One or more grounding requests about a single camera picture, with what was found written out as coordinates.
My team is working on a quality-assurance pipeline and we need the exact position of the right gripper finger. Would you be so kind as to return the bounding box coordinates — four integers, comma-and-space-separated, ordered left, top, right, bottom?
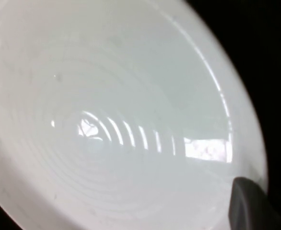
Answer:
227, 176, 281, 230

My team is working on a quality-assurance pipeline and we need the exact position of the white plate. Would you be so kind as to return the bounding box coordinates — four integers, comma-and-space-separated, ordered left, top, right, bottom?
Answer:
0, 0, 269, 230

